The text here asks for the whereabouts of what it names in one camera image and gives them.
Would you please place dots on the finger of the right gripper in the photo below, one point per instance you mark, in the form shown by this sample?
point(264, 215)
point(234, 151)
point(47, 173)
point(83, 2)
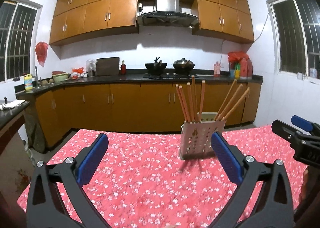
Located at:
point(302, 123)
point(286, 132)

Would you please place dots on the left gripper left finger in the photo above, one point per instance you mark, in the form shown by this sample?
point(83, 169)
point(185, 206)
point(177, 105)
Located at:
point(45, 207)

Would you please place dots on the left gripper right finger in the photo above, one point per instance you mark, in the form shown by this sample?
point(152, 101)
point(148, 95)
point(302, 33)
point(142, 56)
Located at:
point(274, 205)

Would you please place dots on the white cup on windowsill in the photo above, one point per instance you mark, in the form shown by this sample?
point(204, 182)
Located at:
point(300, 76)

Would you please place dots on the red oil bottles group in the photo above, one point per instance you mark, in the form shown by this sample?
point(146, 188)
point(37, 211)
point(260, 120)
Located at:
point(240, 65)

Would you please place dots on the beige perforated utensil holder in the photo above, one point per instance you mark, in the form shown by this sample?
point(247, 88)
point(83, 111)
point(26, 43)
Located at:
point(195, 137)

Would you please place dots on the pink bottle on counter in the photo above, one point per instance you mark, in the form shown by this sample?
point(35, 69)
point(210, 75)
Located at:
point(217, 69)

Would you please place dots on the right barred window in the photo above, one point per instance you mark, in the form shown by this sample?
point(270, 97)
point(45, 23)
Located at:
point(296, 32)

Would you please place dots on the barred window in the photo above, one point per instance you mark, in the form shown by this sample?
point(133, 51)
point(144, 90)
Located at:
point(296, 32)
point(17, 25)

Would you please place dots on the lower wooden counter cabinets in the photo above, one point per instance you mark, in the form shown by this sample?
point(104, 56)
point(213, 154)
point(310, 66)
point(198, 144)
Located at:
point(138, 107)

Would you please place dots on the yellow detergent bottle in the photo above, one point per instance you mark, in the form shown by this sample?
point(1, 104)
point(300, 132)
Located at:
point(28, 81)

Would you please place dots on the black lidded wok right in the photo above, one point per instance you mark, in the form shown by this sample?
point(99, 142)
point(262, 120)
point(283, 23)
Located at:
point(183, 66)

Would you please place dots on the green basin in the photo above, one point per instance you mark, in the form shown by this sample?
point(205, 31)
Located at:
point(59, 76)

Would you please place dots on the red bag on counter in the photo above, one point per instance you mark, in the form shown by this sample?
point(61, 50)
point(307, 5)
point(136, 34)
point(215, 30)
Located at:
point(78, 73)

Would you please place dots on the black wok left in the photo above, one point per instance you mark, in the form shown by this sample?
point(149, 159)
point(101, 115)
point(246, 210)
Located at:
point(156, 68)

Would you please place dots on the dark wooden cutting board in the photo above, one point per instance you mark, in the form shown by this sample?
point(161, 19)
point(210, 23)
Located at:
point(107, 66)

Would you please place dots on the red hanging plastic bag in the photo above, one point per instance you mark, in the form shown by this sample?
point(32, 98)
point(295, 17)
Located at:
point(41, 50)

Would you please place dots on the small red bottle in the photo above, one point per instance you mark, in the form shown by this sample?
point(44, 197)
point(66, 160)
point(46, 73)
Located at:
point(123, 68)

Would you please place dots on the steel range hood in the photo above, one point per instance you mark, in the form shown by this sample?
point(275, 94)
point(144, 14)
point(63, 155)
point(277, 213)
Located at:
point(178, 13)

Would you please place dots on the left barred window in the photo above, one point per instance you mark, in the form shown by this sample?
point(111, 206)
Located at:
point(17, 25)

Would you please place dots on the upper wooden wall cabinets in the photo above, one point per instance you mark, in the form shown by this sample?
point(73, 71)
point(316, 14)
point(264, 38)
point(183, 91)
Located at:
point(77, 20)

